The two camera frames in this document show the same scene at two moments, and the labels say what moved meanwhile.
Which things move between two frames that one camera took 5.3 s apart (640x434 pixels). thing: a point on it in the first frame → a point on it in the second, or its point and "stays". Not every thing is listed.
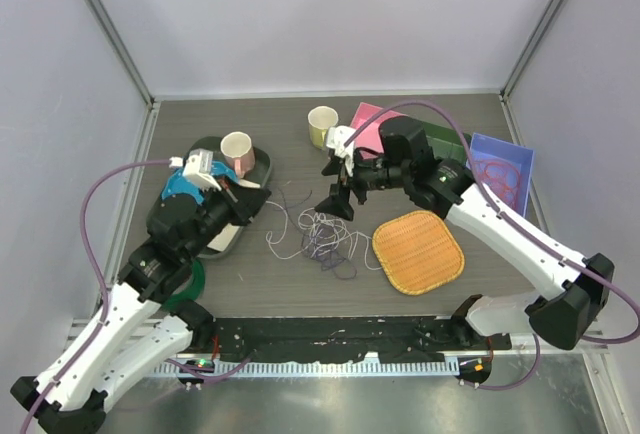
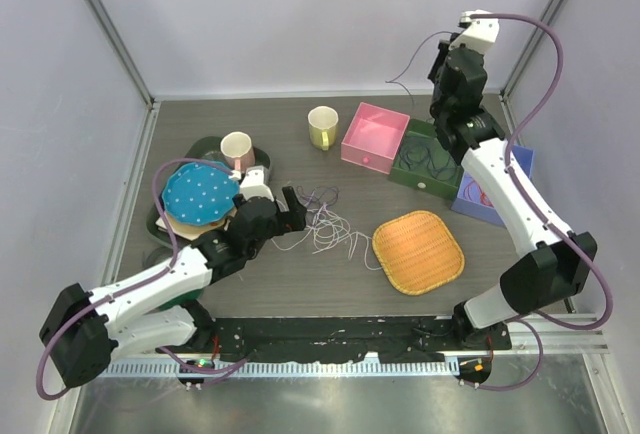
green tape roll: (195, 289) stays
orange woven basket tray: (418, 251) stays
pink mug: (238, 151) stays
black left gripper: (244, 202) → (292, 220)
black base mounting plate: (318, 340) stays
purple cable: (322, 243) → (424, 152)
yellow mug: (320, 118) stays
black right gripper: (338, 202) → (441, 58)
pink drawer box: (366, 128) stays
